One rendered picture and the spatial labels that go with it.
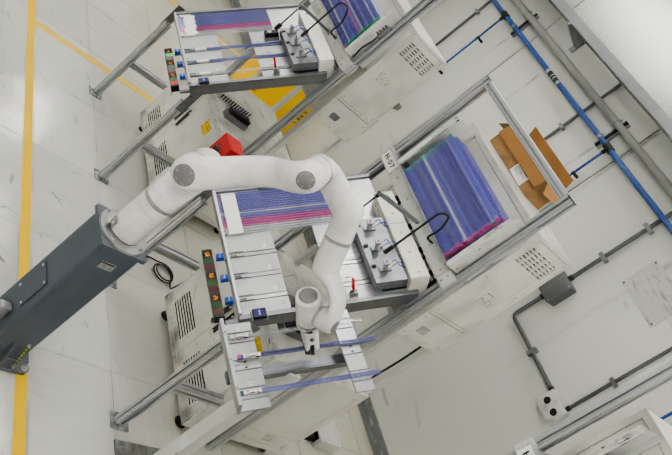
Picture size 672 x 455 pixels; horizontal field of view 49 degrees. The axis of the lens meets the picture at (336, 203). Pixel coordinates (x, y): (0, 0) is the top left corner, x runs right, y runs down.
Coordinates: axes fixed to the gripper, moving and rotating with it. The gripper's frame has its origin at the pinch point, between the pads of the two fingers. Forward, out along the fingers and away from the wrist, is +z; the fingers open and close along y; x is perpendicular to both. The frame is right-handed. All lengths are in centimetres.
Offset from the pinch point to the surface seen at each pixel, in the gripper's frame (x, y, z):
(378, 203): -48, 64, 6
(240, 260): 15, 50, 7
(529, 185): -112, 53, 2
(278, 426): 10, 18, 93
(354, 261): -30, 40, 11
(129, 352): 67, 54, 61
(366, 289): -30.2, 25.6, 10.8
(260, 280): 9.3, 38.2, 7.3
